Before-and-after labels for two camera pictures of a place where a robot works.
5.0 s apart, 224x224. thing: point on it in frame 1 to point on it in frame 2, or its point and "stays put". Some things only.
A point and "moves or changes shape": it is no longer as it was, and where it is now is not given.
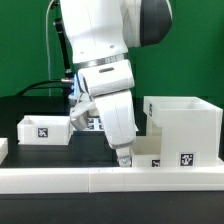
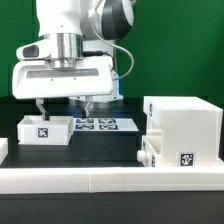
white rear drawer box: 44,130 stays put
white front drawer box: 147,151 moves or changes shape
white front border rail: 113,179 stays put
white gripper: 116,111 to 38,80
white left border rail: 3,149 stays put
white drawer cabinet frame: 191,130 stays put
